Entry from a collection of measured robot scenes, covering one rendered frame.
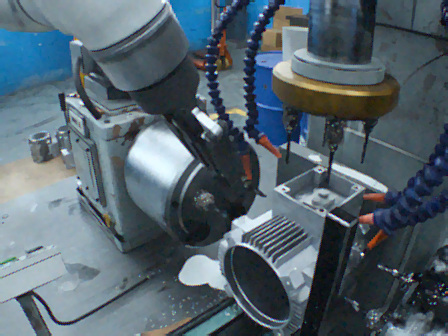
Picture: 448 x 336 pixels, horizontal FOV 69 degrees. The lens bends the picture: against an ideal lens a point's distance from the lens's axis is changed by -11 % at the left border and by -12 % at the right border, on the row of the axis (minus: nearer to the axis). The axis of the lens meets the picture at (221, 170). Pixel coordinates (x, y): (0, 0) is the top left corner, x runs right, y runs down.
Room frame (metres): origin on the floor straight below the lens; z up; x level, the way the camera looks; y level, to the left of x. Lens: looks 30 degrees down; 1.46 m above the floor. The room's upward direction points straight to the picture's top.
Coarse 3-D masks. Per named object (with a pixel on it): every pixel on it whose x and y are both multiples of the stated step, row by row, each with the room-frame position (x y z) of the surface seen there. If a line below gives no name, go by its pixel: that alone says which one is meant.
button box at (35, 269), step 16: (32, 256) 0.38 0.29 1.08; (48, 256) 0.39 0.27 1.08; (0, 272) 0.34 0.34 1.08; (16, 272) 0.36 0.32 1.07; (32, 272) 0.37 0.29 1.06; (48, 272) 0.38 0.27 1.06; (64, 272) 0.39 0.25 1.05; (0, 288) 0.33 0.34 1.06; (16, 288) 0.34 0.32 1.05; (32, 288) 0.35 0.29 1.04; (0, 304) 0.31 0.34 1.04
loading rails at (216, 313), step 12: (228, 300) 0.45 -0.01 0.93; (336, 300) 0.44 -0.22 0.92; (204, 312) 0.42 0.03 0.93; (216, 312) 0.43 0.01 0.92; (228, 312) 0.43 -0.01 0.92; (240, 312) 0.43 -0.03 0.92; (336, 312) 0.45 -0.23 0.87; (192, 324) 0.39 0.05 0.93; (204, 324) 0.40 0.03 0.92; (216, 324) 0.40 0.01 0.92; (228, 324) 0.40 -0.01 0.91; (240, 324) 0.42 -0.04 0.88; (252, 324) 0.44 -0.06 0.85; (336, 324) 0.47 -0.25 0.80
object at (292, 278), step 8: (360, 224) 0.46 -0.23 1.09; (232, 232) 0.45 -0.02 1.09; (240, 232) 0.45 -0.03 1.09; (360, 232) 0.46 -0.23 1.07; (232, 240) 0.44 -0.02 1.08; (288, 272) 0.36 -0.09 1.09; (296, 272) 0.36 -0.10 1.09; (288, 280) 0.35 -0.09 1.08; (296, 280) 0.35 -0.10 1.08; (224, 288) 0.45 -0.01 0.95; (288, 288) 0.35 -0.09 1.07; (296, 288) 0.34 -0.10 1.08; (232, 296) 0.44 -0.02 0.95; (280, 328) 0.35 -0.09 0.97
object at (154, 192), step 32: (160, 128) 0.70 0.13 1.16; (128, 160) 0.68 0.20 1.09; (160, 160) 0.62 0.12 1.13; (192, 160) 0.59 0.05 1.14; (256, 160) 0.69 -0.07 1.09; (128, 192) 0.67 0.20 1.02; (160, 192) 0.57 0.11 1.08; (192, 192) 0.58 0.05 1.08; (160, 224) 0.57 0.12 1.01; (192, 224) 0.58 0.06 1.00; (224, 224) 0.63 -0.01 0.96
